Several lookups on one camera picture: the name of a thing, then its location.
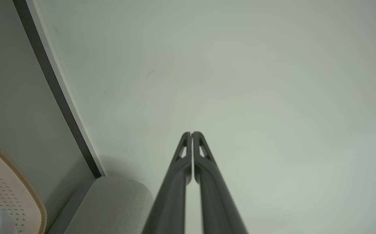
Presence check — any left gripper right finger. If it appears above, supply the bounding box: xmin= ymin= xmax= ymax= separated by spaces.
xmin=193 ymin=131 xmax=248 ymax=234

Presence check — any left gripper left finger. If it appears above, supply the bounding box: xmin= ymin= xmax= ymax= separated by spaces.
xmin=141 ymin=131 xmax=193 ymax=234

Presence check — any white clothing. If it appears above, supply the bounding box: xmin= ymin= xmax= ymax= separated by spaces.
xmin=0 ymin=208 xmax=19 ymax=234

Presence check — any grey fabric cushion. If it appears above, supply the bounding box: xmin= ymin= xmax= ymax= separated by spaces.
xmin=47 ymin=176 xmax=154 ymax=234

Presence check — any white basket with rope rim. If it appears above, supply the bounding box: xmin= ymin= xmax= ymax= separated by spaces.
xmin=0 ymin=141 xmax=48 ymax=234

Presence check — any dark wall baseboard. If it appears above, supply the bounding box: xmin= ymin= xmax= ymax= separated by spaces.
xmin=12 ymin=0 xmax=107 ymax=178

